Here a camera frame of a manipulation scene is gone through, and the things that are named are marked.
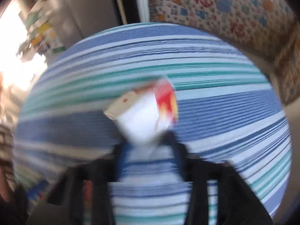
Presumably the white red paper wrapper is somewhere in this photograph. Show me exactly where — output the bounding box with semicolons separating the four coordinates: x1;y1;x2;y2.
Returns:
104;77;179;146

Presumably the yellow green cardboard box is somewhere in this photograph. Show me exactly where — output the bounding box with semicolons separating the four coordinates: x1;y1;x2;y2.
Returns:
28;22;66;55

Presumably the patterned fabric sofa cover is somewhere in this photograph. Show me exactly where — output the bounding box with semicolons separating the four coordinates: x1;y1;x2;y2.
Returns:
149;0;299;104

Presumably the grey refrigerator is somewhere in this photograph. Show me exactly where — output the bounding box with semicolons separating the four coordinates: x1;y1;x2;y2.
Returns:
33;0;130;48

